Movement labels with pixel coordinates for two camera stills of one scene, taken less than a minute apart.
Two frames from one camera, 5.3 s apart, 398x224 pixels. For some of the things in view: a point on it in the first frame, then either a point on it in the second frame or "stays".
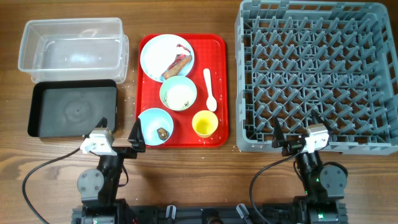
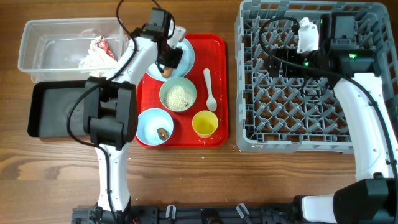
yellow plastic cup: [204, 123] stays
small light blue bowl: [153, 119] stays
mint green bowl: [178, 93] stays
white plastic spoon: [211, 103] stays
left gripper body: [125, 152] to [171, 58]
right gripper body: [291, 147] to [290, 55]
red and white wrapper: [179, 57] to [100, 58]
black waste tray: [71, 107] stays
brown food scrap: [163, 134] stays
